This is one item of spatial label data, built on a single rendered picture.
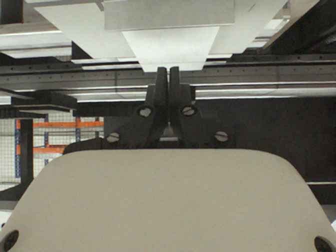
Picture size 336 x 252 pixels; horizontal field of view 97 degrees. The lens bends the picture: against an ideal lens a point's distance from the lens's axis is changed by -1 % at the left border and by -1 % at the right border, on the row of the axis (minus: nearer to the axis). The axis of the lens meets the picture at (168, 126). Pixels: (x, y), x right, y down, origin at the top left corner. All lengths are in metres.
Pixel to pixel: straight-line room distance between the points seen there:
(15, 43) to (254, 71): 0.50
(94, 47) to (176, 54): 0.09
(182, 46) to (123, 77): 0.32
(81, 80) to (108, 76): 0.08
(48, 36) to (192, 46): 0.18
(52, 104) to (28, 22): 0.26
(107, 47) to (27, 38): 0.12
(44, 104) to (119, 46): 0.36
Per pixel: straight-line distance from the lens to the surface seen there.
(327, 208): 0.25
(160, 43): 0.17
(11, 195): 0.31
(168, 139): 0.19
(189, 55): 0.20
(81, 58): 0.24
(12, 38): 0.30
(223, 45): 0.19
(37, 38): 0.28
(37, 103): 0.53
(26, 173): 1.36
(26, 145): 1.34
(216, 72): 0.47
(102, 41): 0.18
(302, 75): 0.57
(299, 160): 0.91
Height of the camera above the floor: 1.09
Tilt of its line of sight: 1 degrees down
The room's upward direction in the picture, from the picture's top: 179 degrees clockwise
